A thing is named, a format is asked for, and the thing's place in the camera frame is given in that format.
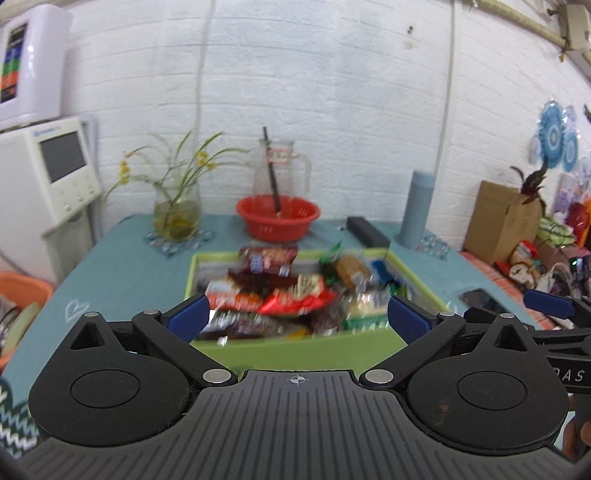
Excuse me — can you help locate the blue cookie packet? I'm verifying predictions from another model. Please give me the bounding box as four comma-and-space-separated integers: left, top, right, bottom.
370, 259, 398, 286

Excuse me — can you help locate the red dark snack packet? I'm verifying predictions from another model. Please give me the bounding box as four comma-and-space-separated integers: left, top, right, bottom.
238, 246, 298, 277

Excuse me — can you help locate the white air conditioner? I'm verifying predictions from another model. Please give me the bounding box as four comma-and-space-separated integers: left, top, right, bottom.
546, 1, 590, 78

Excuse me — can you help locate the dark red potted plant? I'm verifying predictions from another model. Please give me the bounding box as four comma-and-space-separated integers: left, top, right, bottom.
510, 160, 548, 207

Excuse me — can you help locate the red chinese text snack bag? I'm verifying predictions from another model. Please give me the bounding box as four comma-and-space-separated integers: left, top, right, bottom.
257, 274, 338, 317

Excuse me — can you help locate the green biscuit packet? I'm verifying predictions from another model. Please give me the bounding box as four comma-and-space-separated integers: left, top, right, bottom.
318, 242, 373, 291
342, 291, 391, 332

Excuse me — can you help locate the white water dispenser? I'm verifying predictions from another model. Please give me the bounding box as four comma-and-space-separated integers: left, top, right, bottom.
1, 117, 102, 285

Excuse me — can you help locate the silver orange chip bag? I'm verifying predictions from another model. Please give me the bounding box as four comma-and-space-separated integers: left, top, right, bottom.
205, 277, 263, 312

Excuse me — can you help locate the red plastic basket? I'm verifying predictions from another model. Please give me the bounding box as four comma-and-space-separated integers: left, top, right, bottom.
235, 194, 321, 243

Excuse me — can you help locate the blue paper fan decoration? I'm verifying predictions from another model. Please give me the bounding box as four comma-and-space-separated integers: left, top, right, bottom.
537, 101, 565, 169

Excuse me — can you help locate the brown cardboard box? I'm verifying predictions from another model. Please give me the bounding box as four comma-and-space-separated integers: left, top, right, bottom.
463, 181, 543, 265

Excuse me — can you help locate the glass vase with plant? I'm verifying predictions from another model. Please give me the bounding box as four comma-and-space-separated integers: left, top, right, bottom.
103, 130, 249, 242

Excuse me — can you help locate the person's right hand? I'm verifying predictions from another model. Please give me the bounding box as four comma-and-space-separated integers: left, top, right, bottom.
562, 395, 590, 460

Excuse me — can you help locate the smartphone in clear case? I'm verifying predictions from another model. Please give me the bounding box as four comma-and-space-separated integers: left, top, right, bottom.
460, 288, 508, 315

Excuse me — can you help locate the orange plastic basin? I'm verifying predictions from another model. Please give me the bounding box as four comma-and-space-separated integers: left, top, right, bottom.
1, 271, 54, 370

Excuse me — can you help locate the green cardboard box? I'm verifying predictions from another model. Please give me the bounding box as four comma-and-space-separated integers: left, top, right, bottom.
191, 248, 458, 375

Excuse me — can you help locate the grey blue cylinder bottle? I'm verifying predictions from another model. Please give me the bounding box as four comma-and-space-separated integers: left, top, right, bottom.
397, 170, 436, 249

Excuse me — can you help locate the glass pitcher with straw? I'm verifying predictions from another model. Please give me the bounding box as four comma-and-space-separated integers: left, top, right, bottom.
252, 126, 312, 212

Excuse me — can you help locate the black rectangular case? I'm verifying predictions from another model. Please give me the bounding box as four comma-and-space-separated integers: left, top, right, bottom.
346, 216, 391, 248

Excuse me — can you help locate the brown yellow candy bag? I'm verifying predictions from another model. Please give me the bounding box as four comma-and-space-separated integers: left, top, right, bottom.
197, 310, 310, 344

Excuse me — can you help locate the white wall water purifier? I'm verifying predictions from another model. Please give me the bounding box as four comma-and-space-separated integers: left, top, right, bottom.
1, 4, 73, 130

